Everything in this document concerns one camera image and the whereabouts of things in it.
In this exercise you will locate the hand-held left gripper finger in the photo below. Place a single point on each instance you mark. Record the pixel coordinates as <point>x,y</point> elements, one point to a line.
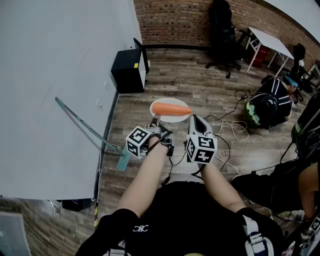
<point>155,121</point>

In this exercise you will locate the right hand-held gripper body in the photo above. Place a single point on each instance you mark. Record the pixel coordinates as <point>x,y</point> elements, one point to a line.
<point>201,148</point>

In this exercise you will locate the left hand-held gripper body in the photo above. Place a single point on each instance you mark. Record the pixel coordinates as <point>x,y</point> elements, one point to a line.
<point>135,142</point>

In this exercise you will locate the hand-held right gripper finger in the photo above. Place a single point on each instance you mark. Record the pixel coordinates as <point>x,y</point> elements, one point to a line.
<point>209,130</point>
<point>192,128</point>

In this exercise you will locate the orange carrot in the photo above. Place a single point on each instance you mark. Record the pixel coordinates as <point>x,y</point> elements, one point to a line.
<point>170,109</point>

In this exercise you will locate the white round plate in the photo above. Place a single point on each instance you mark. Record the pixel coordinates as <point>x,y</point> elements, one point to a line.
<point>175,118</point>

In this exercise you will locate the black box cabinet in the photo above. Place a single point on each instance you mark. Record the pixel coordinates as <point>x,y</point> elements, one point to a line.
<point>125,72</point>

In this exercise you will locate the another person's forearm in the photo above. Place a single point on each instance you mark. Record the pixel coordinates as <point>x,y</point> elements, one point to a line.
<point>308,190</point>

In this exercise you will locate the person's right forearm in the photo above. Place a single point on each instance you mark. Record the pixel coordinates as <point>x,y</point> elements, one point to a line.
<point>220,190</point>

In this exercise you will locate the person's left forearm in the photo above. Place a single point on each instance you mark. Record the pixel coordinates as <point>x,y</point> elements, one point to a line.
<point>140,185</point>

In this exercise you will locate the person's left hand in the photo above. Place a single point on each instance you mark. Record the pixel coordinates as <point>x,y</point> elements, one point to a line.
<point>155,140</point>

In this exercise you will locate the green flat mop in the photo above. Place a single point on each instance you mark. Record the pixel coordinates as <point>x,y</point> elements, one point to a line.
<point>85,128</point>

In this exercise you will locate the black helmet with green trim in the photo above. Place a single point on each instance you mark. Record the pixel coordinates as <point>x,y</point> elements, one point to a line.
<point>262,110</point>

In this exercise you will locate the person's black shirt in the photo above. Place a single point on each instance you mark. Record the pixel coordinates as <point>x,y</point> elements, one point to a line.
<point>190,220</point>

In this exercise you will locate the black backpack with white stripes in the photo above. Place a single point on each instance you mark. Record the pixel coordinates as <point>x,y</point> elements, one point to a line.
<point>281,97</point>

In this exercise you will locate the yellow black striped floor strip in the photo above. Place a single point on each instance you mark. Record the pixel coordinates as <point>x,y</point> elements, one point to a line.
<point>96,215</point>

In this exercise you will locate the red box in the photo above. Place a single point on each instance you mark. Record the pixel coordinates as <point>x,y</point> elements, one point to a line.
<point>260,56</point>

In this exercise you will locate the black office chair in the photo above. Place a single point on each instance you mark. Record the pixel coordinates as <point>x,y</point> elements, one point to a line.
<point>222,37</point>

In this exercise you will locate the blue cloth item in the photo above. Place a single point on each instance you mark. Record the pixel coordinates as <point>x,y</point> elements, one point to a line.
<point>292,81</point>

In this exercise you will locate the white folding table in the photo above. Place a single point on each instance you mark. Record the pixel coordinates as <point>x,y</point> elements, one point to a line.
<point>270,41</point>

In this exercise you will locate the grey flat panel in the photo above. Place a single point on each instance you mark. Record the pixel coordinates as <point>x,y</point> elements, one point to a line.
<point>12,235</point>

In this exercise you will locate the white wall socket with plug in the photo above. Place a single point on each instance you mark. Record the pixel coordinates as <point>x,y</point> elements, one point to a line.
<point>99,104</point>

